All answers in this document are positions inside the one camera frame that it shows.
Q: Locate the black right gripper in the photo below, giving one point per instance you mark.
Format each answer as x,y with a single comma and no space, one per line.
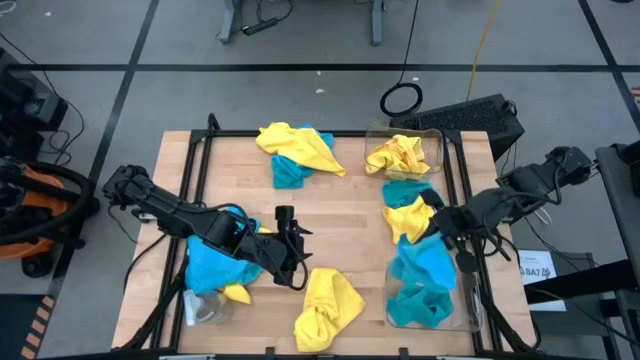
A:
457,220

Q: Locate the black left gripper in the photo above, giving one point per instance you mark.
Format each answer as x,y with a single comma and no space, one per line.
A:
270,252

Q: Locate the yellow microfiber towel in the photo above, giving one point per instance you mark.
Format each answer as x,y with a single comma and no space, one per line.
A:
397,155
300,147
237,294
327,305
407,220

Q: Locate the teal microfiber towel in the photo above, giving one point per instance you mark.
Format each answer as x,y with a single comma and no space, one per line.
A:
402,192
417,310
287,175

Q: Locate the clear plastic basket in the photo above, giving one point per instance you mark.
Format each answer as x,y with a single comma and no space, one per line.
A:
436,150
467,300

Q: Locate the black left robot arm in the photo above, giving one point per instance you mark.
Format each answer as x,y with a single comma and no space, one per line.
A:
165,210

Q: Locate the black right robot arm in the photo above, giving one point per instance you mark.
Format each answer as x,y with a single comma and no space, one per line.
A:
525,182

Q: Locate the white paper sign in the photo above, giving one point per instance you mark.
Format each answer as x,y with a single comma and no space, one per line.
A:
535,265

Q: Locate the small clear plastic cup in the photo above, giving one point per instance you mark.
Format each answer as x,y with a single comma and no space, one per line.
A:
210,310

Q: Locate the black metal beam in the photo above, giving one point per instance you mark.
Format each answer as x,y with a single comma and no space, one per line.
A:
590,282

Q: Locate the gray desk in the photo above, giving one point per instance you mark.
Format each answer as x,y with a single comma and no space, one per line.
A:
625,250

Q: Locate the gray table leg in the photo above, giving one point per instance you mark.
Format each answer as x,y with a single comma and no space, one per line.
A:
377,22
229,20

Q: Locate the black power strip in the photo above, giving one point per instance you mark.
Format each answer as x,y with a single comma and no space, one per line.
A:
260,26

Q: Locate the orange shop vacuum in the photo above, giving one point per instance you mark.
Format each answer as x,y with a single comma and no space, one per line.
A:
47,200

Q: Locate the black hazard striped mat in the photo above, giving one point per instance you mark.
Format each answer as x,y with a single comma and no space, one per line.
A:
15,325

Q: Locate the black equipment case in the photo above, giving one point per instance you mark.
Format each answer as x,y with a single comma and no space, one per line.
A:
30,107

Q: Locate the black aluminium table frame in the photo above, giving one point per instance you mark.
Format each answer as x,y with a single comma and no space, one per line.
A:
352,133

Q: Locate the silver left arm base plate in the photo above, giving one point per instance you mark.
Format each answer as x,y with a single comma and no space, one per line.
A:
146,218

